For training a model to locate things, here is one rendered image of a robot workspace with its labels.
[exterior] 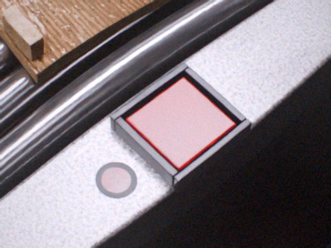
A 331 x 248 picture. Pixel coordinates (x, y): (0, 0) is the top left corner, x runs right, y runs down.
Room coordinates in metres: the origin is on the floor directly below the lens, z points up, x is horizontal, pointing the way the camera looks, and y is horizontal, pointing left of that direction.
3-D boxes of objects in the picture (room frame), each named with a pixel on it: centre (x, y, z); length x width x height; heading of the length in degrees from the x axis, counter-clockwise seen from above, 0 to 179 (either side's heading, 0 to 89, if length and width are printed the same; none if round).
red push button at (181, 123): (0.35, -0.01, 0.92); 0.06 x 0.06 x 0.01; 43
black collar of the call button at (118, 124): (0.35, -0.01, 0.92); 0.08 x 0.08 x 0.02; 43
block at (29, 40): (0.43, 0.13, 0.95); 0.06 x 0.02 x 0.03; 41
